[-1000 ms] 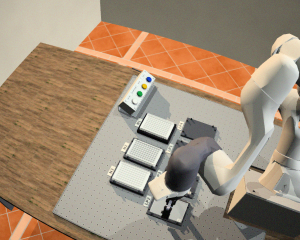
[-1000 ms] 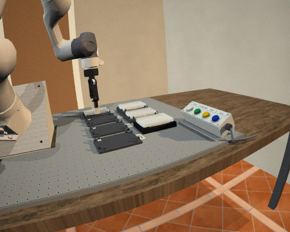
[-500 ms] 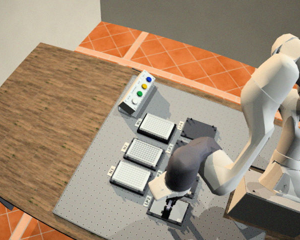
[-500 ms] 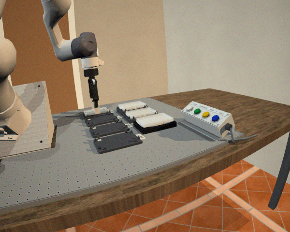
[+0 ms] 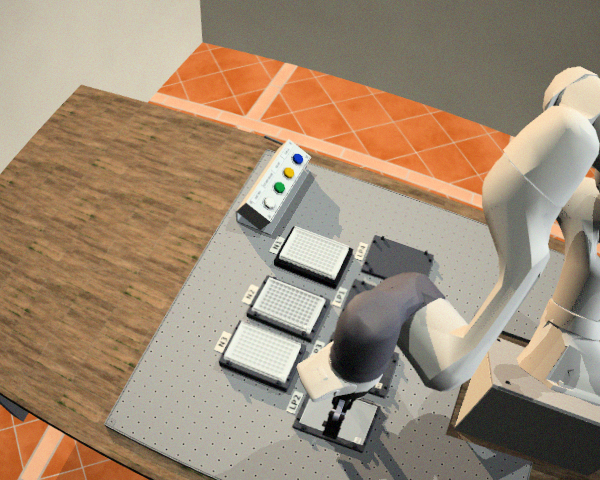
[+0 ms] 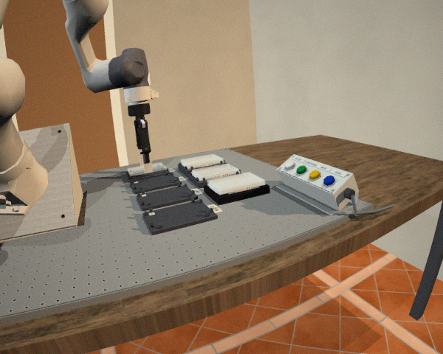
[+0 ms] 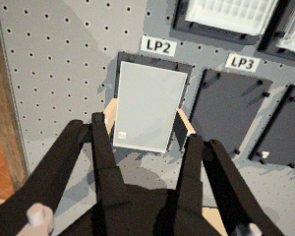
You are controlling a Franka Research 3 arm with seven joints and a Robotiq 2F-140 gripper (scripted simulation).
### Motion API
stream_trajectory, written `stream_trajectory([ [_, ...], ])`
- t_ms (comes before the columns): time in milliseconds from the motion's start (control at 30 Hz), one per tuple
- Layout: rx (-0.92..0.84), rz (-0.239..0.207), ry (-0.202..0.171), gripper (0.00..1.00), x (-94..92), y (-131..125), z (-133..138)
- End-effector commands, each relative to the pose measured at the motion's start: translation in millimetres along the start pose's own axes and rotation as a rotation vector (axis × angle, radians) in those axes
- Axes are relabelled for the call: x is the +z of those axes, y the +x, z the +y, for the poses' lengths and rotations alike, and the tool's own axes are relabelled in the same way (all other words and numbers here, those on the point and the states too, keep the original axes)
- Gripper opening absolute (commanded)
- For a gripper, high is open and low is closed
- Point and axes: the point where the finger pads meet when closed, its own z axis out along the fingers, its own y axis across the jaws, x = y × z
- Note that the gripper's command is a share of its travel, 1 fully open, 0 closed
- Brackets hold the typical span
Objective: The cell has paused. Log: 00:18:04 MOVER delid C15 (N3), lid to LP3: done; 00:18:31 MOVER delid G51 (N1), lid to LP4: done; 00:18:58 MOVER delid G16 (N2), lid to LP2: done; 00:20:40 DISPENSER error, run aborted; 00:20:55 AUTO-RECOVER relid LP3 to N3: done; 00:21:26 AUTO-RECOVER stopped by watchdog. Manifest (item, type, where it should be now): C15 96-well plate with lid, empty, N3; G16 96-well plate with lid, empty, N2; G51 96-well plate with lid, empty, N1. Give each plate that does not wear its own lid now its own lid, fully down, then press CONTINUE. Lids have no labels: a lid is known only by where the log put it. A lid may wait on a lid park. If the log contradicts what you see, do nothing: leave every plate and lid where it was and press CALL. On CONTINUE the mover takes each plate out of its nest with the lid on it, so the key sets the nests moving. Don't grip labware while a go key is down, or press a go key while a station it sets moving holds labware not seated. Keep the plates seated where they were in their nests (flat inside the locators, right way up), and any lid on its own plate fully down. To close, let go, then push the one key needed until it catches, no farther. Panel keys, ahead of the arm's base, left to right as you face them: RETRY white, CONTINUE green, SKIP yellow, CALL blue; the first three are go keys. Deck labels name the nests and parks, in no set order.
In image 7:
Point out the dark grey l-shaped nest locator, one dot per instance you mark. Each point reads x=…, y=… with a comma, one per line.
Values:
x=208, y=31

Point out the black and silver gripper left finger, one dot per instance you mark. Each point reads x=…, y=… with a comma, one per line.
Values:
x=29, y=211

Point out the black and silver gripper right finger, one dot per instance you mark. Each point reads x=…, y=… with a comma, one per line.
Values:
x=239, y=210

